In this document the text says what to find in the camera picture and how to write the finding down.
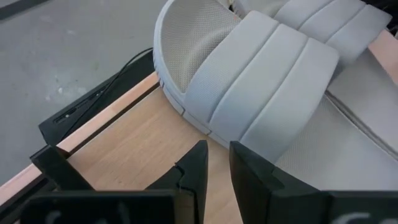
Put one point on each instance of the wooden shelf board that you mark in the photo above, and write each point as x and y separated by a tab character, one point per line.
143	146

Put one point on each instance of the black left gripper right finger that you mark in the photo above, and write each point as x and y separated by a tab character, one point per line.
264	199

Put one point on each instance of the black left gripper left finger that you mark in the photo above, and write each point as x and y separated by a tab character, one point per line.
189	186

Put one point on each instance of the black metal shelf frame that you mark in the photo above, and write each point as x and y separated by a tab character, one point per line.
62	168

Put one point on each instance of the light grey slide sandal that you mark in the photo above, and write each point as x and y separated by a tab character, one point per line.
332	21
258	87

